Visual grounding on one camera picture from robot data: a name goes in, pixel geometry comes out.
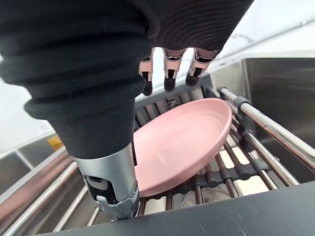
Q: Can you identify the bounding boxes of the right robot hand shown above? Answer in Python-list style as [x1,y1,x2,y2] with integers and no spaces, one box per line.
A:
[0,0,254,221]

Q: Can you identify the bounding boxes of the small yellow sponge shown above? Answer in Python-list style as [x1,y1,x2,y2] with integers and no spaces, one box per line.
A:
[48,136,62,149]

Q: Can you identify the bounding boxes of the steel roll-up drying rack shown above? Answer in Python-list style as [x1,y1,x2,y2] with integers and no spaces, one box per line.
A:
[0,75,315,236]

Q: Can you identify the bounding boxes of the pink round plate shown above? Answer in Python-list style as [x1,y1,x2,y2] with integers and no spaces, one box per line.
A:
[131,97,233,198]

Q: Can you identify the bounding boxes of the stainless steel sink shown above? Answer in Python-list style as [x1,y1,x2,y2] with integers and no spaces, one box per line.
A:
[0,58,315,236]

